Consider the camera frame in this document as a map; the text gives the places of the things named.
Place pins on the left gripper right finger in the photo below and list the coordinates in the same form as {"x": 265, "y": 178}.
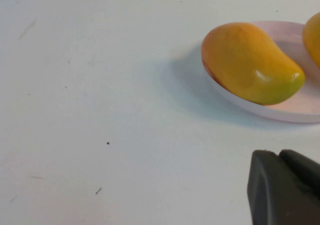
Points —
{"x": 305, "y": 170}

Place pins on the orange-yellow toy mango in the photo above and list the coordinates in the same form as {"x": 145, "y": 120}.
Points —
{"x": 245, "y": 60}
{"x": 312, "y": 38}

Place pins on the pink round plate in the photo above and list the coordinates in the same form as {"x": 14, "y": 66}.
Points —
{"x": 287, "y": 42}

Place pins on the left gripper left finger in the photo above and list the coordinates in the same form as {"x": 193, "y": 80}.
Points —
{"x": 275, "y": 200}

